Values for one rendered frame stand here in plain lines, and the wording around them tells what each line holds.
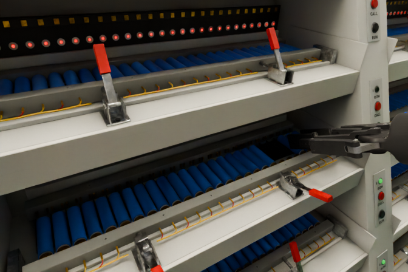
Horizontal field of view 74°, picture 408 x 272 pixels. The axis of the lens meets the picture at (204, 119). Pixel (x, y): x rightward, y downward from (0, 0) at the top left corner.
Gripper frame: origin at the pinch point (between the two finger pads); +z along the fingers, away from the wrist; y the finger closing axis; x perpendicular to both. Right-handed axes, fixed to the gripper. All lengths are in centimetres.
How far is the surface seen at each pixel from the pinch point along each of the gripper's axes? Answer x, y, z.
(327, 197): -6.4, -10.1, -9.9
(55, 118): 14.1, -42.1, -1.9
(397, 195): -24.7, 32.2, 3.4
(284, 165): -3.0, -7.7, 0.2
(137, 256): -5.9, -37.1, -0.7
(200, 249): -7.8, -29.2, -3.1
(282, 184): -5.5, -10.3, -0.9
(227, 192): -3.2, -21.1, 0.0
